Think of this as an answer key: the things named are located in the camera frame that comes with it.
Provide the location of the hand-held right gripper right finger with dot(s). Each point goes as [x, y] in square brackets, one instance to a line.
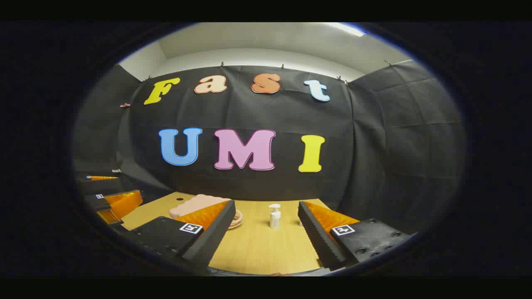
[316, 236]

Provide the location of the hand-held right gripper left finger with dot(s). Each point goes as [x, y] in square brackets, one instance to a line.
[216, 234]

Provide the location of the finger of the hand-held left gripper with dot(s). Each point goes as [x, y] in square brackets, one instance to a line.
[124, 203]
[102, 186]

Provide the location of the pink suitcase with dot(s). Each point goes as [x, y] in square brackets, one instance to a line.
[191, 205]

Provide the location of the white pump bottle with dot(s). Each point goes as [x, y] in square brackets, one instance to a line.
[274, 218]

